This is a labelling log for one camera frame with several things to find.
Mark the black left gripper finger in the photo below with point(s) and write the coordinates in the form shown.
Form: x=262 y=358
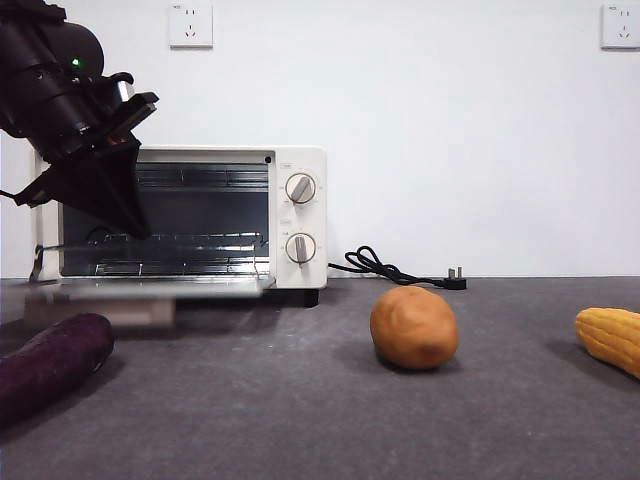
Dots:
x=125 y=185
x=97 y=197

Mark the purple eggplant with green stem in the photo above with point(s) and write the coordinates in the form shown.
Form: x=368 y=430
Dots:
x=50 y=360

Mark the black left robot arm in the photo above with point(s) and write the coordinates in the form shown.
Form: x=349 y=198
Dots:
x=30 y=75

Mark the beige round oven knob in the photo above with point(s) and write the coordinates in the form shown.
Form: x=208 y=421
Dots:
x=301 y=189
x=301 y=249

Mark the white Toshiba toaster oven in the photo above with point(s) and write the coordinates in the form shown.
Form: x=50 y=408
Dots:
x=320 y=220

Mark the brown potato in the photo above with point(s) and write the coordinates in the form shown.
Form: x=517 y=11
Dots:
x=415 y=327

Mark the yellow corn cob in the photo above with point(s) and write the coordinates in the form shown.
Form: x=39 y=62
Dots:
x=612 y=340

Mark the pale grey camera box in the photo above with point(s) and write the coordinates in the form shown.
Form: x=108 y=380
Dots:
x=125 y=93

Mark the white wall socket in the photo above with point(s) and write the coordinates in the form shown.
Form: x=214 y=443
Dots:
x=191 y=25
x=622 y=27

